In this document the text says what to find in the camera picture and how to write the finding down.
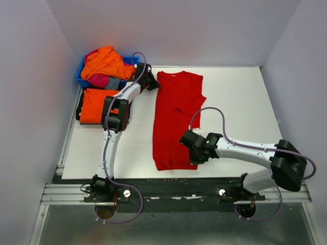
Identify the red t shirt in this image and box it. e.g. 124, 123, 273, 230
152, 71, 206, 171

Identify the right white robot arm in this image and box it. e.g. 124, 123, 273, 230
179, 130, 307, 202

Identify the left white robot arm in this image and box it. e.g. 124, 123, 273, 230
88, 62, 160, 202

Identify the black tray under stack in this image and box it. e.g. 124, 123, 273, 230
76, 88, 131, 128

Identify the blue plastic bin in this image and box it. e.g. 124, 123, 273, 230
75, 54, 141, 91

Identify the grey crumpled garment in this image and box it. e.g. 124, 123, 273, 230
104, 77, 121, 90

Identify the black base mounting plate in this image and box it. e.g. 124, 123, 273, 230
84, 177, 269, 213

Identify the crumpled orange t shirt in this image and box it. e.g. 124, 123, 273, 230
81, 46, 136, 81

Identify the folded orange t shirt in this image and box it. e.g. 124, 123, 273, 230
77, 88, 119, 125

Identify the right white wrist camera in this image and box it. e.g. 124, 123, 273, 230
192, 128, 204, 134

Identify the aluminium extrusion rail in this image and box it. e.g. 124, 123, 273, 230
40, 182, 87, 205

